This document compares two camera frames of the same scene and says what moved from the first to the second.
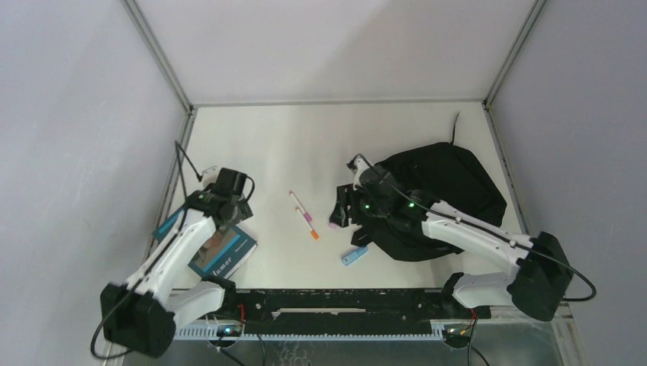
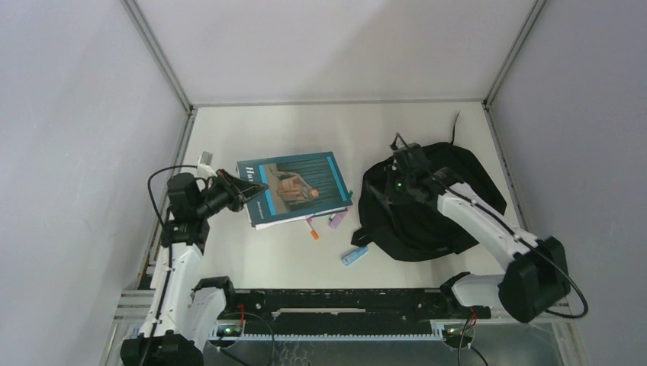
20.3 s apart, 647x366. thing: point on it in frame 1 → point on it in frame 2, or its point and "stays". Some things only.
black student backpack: (436, 174) stays
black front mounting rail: (347, 309) stays
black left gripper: (244, 213) → (244, 189)
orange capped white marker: (315, 235) stays
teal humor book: (223, 254) → (300, 187)
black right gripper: (346, 195) → (393, 173)
